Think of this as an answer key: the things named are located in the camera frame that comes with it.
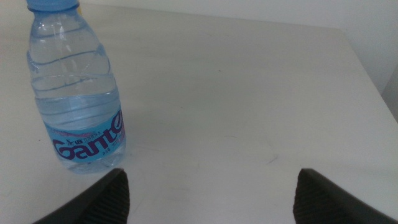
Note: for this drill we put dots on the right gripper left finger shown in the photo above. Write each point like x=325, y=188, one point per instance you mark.
x=105, y=202

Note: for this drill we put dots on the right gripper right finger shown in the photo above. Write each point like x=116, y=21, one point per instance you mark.
x=320, y=202

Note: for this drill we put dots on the blue capped water bottle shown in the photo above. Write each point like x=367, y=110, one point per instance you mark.
x=74, y=93

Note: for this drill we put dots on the yellow juice bottle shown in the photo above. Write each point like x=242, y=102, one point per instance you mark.
x=79, y=10

